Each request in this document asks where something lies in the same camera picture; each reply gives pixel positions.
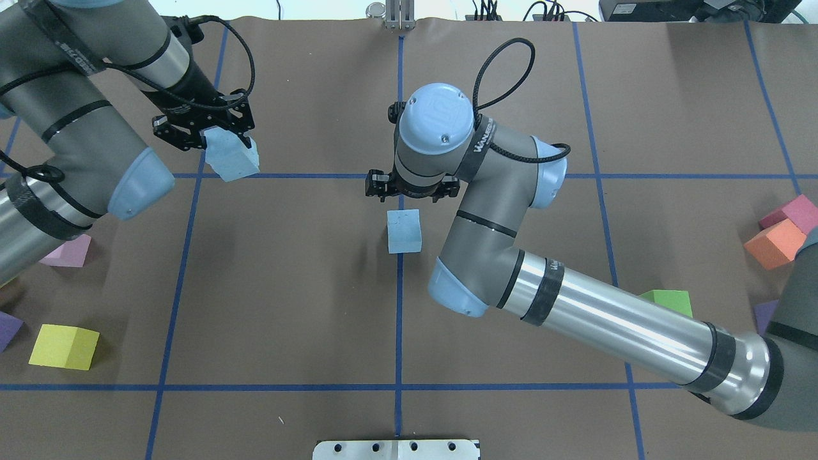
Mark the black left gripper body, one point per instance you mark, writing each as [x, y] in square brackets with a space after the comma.
[195, 85]

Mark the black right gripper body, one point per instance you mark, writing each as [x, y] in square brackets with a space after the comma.
[377, 182]

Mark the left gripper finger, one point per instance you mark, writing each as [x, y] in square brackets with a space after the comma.
[246, 140]
[184, 139]

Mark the light blue block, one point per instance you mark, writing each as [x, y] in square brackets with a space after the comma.
[404, 231]
[228, 156]

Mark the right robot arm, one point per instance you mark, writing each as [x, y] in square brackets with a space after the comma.
[441, 139]

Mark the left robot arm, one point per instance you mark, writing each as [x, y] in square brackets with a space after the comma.
[100, 164]

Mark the pink foam block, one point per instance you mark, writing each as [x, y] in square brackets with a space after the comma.
[71, 254]

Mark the silver round weight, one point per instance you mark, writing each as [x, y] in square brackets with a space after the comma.
[376, 10]

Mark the yellow foam block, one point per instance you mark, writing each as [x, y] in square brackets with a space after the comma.
[64, 347]

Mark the purple block left side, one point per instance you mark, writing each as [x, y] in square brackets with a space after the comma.
[10, 326]

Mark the purple block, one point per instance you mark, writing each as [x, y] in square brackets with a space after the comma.
[763, 314]
[10, 326]

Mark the green foam block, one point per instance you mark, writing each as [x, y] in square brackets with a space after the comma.
[676, 300]

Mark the orange block right side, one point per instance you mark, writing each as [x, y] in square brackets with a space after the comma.
[776, 246]

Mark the purple block right side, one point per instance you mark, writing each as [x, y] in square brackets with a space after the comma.
[763, 314]

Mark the magenta block near orange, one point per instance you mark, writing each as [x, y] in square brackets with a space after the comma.
[800, 211]

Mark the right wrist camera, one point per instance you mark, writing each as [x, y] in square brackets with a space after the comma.
[394, 111]

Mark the aluminium frame post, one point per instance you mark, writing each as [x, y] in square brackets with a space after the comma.
[399, 15]

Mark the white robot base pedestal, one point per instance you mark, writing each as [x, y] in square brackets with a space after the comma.
[398, 449]

